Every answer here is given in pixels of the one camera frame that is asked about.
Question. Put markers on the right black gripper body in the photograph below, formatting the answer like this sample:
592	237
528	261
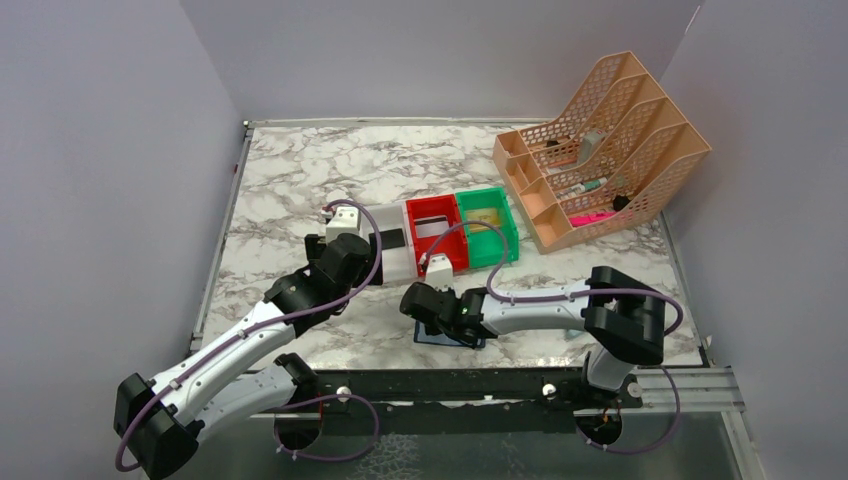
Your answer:
416	302

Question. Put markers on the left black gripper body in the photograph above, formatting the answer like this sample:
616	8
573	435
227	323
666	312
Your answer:
313	247

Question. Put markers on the white plastic bin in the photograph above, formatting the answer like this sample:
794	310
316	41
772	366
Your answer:
397	255

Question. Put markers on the navy blue card holder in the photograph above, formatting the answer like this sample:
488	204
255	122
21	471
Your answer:
439	339

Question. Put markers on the red plastic bin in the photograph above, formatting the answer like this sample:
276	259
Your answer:
454	246

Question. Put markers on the green plastic bin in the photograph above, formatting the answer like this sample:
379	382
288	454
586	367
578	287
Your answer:
485	246

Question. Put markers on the peach desk organizer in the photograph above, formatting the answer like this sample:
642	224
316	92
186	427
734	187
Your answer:
650	151

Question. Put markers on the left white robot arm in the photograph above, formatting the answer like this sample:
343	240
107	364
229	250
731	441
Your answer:
158	419

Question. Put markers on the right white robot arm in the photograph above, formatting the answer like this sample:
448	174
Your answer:
624	316

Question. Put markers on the black card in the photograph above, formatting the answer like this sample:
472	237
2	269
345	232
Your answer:
392	239

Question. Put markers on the white grey card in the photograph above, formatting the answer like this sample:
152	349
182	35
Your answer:
431	226

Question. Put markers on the gold card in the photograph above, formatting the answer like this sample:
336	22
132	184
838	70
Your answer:
489	215

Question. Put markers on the green capped marker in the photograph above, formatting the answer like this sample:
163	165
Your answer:
581	188

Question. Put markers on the black binder clip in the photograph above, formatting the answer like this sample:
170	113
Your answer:
620	202

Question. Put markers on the grey eraser block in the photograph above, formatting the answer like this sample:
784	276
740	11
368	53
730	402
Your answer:
589	144

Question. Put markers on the black front rail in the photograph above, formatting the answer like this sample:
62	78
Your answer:
452	401

